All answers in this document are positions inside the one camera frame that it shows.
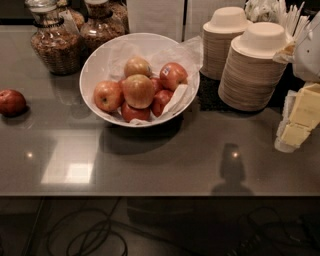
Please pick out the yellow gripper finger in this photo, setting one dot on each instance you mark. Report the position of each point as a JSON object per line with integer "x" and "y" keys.
{"x": 306, "y": 109}
{"x": 295, "y": 134}

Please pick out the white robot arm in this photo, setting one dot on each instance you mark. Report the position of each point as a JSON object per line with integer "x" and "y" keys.
{"x": 306, "y": 55}

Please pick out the front paper bowl stack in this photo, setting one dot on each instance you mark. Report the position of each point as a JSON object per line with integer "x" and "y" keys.
{"x": 250, "y": 75}

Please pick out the paper bowl stack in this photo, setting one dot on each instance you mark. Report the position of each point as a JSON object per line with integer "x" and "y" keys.
{"x": 226, "y": 24}
{"x": 250, "y": 75}

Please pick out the rear paper bowl stack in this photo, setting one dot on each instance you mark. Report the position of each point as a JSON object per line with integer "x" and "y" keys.
{"x": 226, "y": 24}

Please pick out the right lower red apple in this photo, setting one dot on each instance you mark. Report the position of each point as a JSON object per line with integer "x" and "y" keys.
{"x": 161, "y": 99}

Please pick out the small middle red apple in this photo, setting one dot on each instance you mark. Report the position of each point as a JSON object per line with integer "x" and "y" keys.
{"x": 157, "y": 84}

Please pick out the large center apple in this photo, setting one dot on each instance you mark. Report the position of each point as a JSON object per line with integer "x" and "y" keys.
{"x": 138, "y": 91}

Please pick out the bottom front red apple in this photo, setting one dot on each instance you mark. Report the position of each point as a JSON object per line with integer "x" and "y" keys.
{"x": 129, "y": 113}

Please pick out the top back apple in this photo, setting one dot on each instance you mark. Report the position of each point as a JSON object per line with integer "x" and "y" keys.
{"x": 137, "y": 65}

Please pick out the left apple in bowl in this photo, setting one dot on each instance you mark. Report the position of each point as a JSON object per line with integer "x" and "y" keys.
{"x": 108, "y": 96}

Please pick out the white bowl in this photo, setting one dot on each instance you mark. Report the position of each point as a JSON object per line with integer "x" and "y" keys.
{"x": 92, "y": 73}

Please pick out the red apple on table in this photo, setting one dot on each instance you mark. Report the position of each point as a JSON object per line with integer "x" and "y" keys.
{"x": 12, "y": 103}

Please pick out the black mat under stacks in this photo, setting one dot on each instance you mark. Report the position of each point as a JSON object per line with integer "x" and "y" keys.
{"x": 209, "y": 100}

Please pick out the white plastic cutlery bunch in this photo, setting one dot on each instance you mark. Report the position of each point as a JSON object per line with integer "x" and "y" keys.
{"x": 277, "y": 11}

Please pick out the back right glass jar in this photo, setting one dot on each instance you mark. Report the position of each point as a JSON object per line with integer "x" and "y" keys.
{"x": 120, "y": 10}

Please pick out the middle glass cereal jar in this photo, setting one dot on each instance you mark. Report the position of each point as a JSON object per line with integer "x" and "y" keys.
{"x": 101, "y": 26}

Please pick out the glass cereal jar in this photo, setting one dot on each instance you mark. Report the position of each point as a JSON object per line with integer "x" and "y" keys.
{"x": 57, "y": 47}
{"x": 101, "y": 26}

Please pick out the back left glass jar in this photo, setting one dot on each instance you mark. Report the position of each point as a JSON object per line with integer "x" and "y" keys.
{"x": 73, "y": 19}

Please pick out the left glass cereal jar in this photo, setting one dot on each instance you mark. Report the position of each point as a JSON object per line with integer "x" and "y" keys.
{"x": 57, "y": 47}

